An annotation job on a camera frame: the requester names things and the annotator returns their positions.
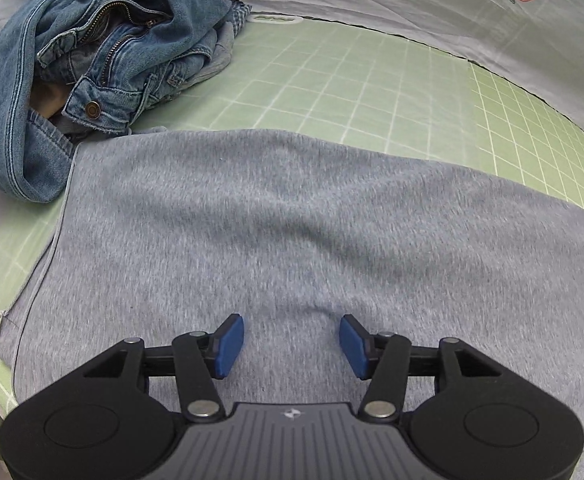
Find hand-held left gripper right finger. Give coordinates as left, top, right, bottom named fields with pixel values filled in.
left=339, top=313, right=502, bottom=418

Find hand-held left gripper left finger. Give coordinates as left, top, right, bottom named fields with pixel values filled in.
left=82, top=313, right=245, bottom=418

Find grey sweatpants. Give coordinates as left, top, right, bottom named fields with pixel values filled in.
left=0, top=127, right=584, bottom=466

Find green grid mat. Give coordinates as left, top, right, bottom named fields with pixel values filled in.
left=0, top=10, right=584, bottom=411

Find blue denim jeans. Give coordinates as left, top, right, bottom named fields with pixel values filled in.
left=0, top=0, right=235, bottom=203

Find dark blue checked cloth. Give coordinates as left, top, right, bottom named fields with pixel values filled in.
left=227, top=0, right=253, bottom=33

